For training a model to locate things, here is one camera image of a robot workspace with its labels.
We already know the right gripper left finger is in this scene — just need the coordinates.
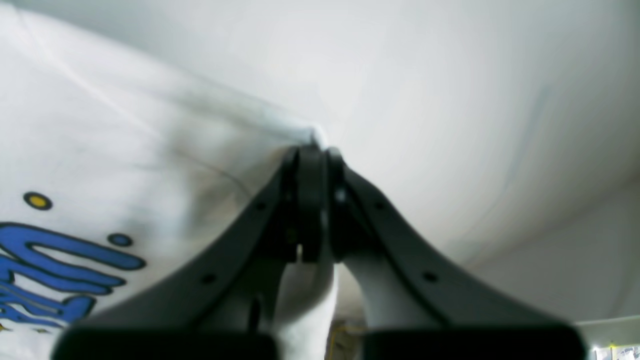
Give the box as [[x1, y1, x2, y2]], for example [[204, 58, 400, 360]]
[[52, 145, 326, 360]]

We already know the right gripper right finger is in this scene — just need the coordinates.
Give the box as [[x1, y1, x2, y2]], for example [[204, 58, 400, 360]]
[[326, 148, 587, 360]]

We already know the white printed t-shirt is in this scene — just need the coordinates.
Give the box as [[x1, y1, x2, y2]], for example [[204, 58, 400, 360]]
[[1, 0, 326, 360]]

